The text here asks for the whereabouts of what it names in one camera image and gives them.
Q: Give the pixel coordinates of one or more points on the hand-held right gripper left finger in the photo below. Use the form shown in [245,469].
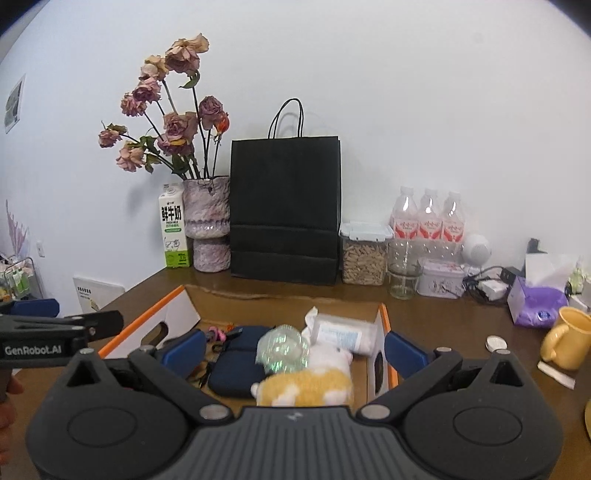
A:
[184,353]

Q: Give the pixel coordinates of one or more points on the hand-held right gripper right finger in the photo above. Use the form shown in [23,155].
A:
[406,353]

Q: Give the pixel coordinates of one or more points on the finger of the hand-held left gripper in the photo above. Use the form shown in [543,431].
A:
[101,321]
[37,308]

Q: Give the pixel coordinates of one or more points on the navy zip case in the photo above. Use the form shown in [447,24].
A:
[235,364]

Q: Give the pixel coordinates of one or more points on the orange cardboard box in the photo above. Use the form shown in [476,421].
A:
[221,302]

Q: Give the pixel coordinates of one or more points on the clear wet wipes pack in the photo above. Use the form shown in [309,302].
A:
[341,334]

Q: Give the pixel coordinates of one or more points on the iridescent clear ball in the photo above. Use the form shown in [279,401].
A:
[281,348]

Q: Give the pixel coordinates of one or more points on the brown wooden desktop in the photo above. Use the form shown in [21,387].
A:
[461,332]

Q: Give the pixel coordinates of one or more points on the person's left hand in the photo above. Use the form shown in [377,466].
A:
[5,424]

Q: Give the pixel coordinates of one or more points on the white board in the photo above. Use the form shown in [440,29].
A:
[97,293]

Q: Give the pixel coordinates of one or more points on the clear glass jar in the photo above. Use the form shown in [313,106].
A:
[405,272]

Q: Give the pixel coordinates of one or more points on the white printed tin box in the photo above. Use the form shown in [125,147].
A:
[441,279]

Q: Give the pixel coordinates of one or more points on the clear container of seeds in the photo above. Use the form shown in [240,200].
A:
[364,258]

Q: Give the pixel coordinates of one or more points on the white power adapter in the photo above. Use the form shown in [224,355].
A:
[493,290]

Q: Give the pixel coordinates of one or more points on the yellow white plush toy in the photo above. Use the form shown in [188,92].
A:
[304,387]

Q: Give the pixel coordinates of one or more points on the white green milk carton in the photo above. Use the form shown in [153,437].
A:
[174,230]

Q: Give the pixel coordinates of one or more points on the white round speaker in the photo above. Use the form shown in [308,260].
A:
[478,249]

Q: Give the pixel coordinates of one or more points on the black power adapter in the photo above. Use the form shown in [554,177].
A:
[511,276]

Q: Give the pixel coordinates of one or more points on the red label water bottle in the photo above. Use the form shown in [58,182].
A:
[430,224]
[453,226]
[405,221]

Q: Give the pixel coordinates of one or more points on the purple marbled vase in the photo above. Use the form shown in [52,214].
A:
[207,217]

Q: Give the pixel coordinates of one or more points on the purple tissue pack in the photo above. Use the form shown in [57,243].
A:
[538,304]

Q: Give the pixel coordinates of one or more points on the white paper sachet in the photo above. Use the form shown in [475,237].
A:
[556,374]

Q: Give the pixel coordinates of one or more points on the yellow mug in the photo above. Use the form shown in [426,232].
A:
[570,339]

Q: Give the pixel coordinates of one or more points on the black stand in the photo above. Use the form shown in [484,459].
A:
[535,249]

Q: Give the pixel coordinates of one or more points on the black paper bag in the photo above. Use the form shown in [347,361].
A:
[286,207]

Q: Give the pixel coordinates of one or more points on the small pale green bottle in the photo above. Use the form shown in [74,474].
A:
[577,277]

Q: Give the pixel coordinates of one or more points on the dried rose bouquet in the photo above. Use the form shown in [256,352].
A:
[178,124]

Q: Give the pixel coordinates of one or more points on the white wall socket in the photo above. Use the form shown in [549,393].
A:
[41,248]

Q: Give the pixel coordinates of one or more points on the purple wall decoration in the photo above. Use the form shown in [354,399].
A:
[17,230]

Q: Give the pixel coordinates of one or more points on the wall poster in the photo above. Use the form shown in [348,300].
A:
[14,104]

